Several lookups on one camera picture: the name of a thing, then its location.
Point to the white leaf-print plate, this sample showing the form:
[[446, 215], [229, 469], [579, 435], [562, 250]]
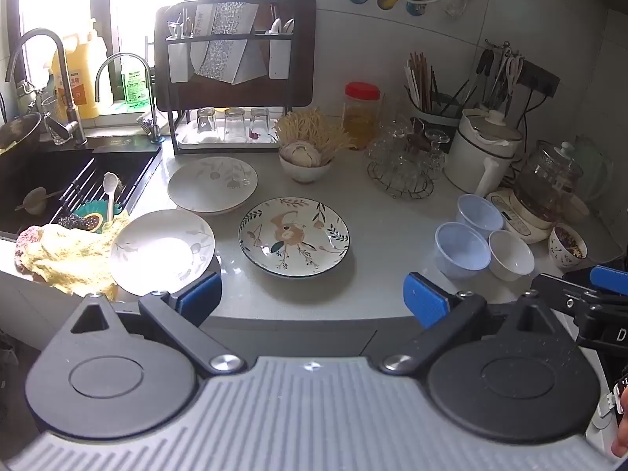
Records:
[[162, 252], [212, 184]]

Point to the green-label bottle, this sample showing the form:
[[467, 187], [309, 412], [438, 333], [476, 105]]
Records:
[[135, 83]]

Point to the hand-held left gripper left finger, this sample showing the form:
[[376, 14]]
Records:
[[198, 297]]

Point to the white electric pot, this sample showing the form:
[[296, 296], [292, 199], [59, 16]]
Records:
[[471, 162]]

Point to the dark wooden cutting board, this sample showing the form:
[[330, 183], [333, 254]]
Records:
[[301, 59]]

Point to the floral fox-print plate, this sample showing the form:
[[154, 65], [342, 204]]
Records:
[[293, 235]]

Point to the pale pot lid with knob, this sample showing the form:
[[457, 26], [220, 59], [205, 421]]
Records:
[[490, 127]]

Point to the beige dried noodle bundle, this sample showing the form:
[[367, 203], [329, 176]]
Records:
[[314, 130]]

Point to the hanging kitchen tools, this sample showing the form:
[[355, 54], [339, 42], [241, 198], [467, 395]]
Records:
[[498, 71]]

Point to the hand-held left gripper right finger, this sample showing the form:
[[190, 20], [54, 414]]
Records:
[[424, 301]]

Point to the pale green utensil holder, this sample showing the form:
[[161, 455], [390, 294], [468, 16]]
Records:
[[441, 117]]

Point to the cream kettle base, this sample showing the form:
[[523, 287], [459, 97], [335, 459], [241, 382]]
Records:
[[515, 221]]

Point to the kitchen window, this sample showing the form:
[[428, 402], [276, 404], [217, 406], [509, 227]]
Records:
[[142, 0]]

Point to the chrome curved faucet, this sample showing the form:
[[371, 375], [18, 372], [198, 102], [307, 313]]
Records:
[[153, 108]]

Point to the dark utensils in holder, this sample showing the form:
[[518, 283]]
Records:
[[456, 98]]

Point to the yellow detergent bottle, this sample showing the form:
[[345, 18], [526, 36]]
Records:
[[81, 73]]

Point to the yellow dish cloth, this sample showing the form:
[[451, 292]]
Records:
[[64, 255]]

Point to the white drip tray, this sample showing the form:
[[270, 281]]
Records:
[[230, 146]]

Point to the black kitchen sink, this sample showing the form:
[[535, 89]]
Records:
[[29, 176]]

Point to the red-lidded clear jar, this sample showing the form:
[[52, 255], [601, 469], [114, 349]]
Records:
[[362, 117]]

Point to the bundle of chopsticks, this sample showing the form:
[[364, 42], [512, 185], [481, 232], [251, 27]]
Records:
[[419, 78]]

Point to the pink knitted cloth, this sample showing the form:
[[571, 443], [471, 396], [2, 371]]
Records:
[[22, 250]]

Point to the roll-up sink drying rack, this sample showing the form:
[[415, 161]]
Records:
[[83, 176]]

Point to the dark tall faucet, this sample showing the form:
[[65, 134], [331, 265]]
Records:
[[60, 51]]

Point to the grey patterned cutting board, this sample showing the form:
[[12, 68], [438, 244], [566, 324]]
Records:
[[221, 34]]

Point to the black dish rack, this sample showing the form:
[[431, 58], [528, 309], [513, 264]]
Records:
[[172, 122]]

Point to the dirty dark wok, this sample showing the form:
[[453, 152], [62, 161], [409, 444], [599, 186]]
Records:
[[19, 130]]

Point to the white plastic spoon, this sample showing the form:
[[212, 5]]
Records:
[[110, 189]]

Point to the clear drinking glass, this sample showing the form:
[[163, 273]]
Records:
[[235, 125], [259, 125], [206, 120]]

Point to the white cutlery holder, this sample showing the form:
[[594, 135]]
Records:
[[279, 56], [179, 61]]

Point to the garlic bulbs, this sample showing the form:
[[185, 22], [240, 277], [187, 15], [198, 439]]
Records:
[[299, 153]]

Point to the patterned bowl of dried bits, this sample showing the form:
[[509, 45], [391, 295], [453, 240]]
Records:
[[566, 245]]

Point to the pale blue plastic bowl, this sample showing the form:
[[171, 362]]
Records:
[[478, 213], [461, 250]]

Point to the glass kettle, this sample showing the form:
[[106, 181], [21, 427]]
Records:
[[547, 181]]

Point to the plain white bowl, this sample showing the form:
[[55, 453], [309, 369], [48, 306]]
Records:
[[510, 255]]

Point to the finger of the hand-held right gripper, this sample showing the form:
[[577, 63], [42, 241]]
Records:
[[611, 278], [559, 292]]

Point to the white bowl holding garlic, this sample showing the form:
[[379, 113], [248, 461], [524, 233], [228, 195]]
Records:
[[304, 174]]

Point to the black wall power strip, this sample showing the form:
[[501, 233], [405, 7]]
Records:
[[544, 81]]

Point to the metal spoons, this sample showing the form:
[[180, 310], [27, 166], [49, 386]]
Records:
[[282, 27]]

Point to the brown wooden lid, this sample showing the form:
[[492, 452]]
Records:
[[422, 141]]

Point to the teal scalloped dish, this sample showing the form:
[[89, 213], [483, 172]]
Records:
[[93, 213]]

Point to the person's right hand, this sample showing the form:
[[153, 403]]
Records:
[[623, 439]]

